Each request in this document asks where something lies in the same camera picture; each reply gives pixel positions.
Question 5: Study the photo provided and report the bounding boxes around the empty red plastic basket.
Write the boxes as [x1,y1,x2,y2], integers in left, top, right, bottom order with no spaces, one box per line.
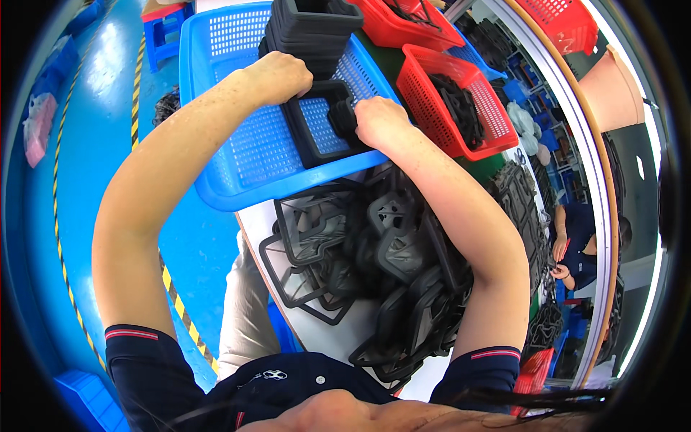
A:
[514,0,600,56]

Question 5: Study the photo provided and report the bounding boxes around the pile of flat black gaskets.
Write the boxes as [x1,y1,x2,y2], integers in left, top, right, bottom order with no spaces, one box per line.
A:
[485,161,552,295]

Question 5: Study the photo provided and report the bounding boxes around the person's body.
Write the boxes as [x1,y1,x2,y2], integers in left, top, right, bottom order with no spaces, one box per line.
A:
[91,232,616,432]

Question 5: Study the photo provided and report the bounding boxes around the pink plastic bag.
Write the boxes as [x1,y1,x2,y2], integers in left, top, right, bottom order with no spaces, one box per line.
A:
[22,92,59,168]

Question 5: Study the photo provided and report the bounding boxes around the blue plastic crate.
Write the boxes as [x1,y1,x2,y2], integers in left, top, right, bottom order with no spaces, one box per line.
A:
[53,369,131,432]

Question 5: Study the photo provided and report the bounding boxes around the large blue plastic basket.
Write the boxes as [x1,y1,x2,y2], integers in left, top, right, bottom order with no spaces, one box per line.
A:
[178,1,403,212]

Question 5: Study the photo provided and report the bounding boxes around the black rubber frame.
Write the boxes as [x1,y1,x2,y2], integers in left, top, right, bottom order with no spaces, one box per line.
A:
[281,79,380,170]

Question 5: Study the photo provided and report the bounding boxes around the heap of black rubber strips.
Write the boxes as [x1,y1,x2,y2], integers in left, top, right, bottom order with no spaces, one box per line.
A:
[428,73,487,151]

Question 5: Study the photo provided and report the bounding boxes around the red basket with black strips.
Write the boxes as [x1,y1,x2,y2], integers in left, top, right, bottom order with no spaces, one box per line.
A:
[396,43,520,162]

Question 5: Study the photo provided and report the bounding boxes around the small blue plastic basket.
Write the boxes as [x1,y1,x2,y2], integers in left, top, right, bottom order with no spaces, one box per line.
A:
[447,37,509,82]

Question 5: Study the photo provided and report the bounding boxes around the pile of black rubber gaskets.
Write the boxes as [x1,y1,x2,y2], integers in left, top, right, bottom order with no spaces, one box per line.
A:
[258,162,477,391]

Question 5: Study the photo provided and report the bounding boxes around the stack of black rubber frames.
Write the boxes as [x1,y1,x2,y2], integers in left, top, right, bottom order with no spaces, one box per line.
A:
[257,0,366,82]

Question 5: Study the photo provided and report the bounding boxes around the person's right hand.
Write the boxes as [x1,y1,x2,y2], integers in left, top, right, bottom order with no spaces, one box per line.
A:
[353,96,415,156]

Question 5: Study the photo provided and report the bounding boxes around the person's legs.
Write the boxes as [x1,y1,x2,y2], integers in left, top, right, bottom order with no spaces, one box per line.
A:
[216,231,304,382]

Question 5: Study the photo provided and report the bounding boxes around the white plastic bag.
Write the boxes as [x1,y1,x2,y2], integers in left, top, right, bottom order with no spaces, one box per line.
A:
[506,100,542,157]

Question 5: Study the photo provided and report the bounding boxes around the blue plastic stool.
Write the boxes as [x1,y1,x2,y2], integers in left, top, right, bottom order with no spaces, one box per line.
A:
[141,2,195,73]

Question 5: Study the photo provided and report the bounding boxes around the red basket with black cords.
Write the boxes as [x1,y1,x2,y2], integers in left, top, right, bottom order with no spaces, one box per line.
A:
[348,0,466,53]

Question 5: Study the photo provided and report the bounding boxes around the black rubber scrap heap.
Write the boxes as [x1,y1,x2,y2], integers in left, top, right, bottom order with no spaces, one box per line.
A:
[152,89,181,127]

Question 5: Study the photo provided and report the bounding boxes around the person's left hand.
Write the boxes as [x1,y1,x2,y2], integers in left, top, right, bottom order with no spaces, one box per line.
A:
[244,51,314,108]

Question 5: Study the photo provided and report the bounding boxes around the small red plastic basket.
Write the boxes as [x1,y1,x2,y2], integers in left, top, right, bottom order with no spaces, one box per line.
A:
[510,348,556,417]

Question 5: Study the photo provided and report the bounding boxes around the shelf with blue bins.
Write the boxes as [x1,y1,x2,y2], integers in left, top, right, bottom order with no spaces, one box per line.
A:
[505,49,590,203]

